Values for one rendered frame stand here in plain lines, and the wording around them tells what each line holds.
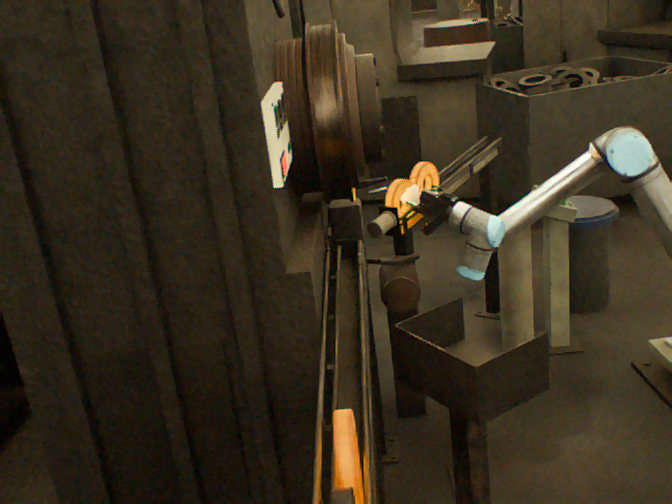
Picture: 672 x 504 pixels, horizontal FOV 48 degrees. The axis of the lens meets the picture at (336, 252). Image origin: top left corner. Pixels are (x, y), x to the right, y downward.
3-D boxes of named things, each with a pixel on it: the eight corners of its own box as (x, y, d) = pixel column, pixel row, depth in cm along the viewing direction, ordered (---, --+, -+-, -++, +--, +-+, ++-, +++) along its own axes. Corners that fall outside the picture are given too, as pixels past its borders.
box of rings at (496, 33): (454, 108, 763) (449, 27, 736) (458, 93, 839) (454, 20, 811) (561, 99, 740) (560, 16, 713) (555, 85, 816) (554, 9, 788)
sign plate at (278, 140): (273, 188, 158) (260, 102, 152) (284, 158, 182) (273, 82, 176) (284, 187, 158) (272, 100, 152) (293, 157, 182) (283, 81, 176)
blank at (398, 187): (381, 189, 249) (390, 190, 247) (405, 172, 259) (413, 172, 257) (388, 232, 255) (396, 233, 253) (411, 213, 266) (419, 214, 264)
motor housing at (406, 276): (394, 424, 259) (378, 280, 240) (391, 390, 279) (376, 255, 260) (432, 420, 258) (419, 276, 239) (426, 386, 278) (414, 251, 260)
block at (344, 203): (334, 280, 237) (325, 207, 229) (335, 270, 245) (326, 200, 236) (368, 277, 237) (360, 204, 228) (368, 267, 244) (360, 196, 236)
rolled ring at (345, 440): (364, 500, 140) (346, 502, 140) (352, 400, 140) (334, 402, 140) (364, 536, 121) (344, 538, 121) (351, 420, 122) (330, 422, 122)
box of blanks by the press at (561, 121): (529, 233, 412) (525, 90, 385) (469, 195, 488) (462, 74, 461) (696, 199, 431) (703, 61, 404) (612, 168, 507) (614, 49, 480)
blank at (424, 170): (405, 172, 259) (414, 172, 257) (427, 155, 270) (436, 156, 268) (411, 213, 266) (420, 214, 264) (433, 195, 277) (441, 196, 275)
